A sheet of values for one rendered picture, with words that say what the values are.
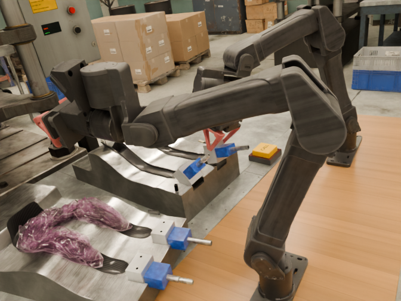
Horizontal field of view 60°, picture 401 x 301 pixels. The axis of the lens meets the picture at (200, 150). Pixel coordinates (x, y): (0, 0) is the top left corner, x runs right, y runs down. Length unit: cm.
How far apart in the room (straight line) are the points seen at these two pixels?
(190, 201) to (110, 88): 45
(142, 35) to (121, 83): 422
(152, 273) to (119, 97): 36
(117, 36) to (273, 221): 453
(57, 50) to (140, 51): 322
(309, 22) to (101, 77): 58
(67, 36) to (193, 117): 118
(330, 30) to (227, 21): 706
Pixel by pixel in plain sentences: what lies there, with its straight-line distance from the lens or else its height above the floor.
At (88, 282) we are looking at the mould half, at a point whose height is 86.
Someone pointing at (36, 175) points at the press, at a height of 78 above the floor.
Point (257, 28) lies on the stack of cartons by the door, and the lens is 778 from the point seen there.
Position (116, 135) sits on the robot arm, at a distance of 58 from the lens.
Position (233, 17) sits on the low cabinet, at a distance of 791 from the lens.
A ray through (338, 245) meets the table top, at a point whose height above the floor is 80.
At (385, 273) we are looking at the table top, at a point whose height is 80.
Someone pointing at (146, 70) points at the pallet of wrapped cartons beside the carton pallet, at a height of 29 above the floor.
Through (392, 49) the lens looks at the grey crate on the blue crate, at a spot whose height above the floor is 33.
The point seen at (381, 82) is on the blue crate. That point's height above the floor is 10.
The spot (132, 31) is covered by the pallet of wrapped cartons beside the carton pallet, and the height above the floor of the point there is 78.
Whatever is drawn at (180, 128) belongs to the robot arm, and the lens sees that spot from 53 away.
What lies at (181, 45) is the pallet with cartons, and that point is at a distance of 554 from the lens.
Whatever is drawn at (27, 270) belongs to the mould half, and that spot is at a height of 89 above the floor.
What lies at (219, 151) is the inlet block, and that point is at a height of 93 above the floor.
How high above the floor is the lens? 138
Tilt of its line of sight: 27 degrees down
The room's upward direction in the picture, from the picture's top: 9 degrees counter-clockwise
